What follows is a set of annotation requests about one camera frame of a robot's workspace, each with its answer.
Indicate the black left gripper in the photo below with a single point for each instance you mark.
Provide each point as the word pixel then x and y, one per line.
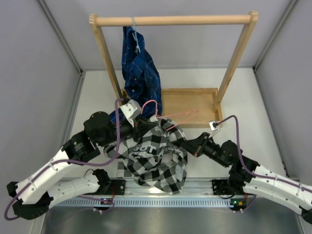
pixel 140 124

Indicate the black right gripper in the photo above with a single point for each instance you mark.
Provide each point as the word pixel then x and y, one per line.
pixel 199 144

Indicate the black white checkered shirt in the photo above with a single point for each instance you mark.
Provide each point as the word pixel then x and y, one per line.
pixel 156 160

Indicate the pink wire hanger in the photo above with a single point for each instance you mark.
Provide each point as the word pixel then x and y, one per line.
pixel 194 113

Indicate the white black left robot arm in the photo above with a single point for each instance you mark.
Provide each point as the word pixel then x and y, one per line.
pixel 43 190

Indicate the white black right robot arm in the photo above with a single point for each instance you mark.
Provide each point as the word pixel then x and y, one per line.
pixel 250 177

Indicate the blue plaid shirt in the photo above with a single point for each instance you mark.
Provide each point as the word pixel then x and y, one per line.
pixel 142 80

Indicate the light blue hanger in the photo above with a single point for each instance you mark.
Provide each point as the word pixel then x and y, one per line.
pixel 138 50

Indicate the wooden clothes rack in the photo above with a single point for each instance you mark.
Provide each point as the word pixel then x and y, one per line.
pixel 184 89

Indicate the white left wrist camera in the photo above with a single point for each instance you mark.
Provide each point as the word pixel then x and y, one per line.
pixel 131 110

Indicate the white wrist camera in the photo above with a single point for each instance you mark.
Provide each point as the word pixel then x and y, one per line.
pixel 215 128
pixel 131 110

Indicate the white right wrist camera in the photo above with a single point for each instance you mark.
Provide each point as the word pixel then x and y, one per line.
pixel 215 128

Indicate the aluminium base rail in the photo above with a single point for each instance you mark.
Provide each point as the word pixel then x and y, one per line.
pixel 196 193

